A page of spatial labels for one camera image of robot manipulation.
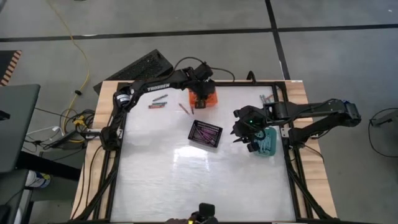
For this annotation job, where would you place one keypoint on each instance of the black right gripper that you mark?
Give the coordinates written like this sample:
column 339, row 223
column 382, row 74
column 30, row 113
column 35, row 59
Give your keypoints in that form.
column 250, row 123

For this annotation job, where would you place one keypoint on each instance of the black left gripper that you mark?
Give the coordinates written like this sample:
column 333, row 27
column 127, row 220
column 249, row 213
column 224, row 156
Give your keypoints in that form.
column 203, row 90

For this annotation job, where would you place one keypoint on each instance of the orange plastic basket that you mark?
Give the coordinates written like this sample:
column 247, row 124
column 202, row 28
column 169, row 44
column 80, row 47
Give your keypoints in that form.
column 214, row 101

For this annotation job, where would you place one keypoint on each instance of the black plastic basket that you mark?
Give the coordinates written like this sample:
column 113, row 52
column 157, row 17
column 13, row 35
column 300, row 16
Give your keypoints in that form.
column 205, row 124

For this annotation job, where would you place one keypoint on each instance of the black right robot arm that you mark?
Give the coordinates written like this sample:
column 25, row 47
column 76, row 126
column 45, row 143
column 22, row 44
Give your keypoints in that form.
column 311, row 110

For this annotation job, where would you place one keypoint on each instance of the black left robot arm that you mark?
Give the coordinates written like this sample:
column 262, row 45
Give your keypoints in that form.
column 158, row 87

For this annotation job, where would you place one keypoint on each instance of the teal plastic bin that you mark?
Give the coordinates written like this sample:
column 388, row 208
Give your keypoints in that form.
column 271, row 152

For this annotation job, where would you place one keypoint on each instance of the black boxy object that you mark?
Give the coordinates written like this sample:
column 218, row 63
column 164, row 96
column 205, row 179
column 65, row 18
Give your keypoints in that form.
column 206, row 211

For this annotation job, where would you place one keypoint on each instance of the white bucket with label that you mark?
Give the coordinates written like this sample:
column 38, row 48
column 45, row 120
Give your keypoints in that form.
column 37, row 180

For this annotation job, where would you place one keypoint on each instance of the dark grey desk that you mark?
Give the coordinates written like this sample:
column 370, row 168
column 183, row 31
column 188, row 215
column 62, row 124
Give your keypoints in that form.
column 18, row 124

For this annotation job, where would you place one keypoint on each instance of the black mat with orange stripes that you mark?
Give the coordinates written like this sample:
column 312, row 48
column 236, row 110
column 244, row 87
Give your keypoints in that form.
column 6, row 62

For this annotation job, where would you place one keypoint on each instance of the black aluminium table frame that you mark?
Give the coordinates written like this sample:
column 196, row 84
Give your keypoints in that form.
column 155, row 83

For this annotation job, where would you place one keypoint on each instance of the black curved bracket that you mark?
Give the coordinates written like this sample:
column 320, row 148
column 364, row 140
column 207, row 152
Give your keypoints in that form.
column 251, row 72

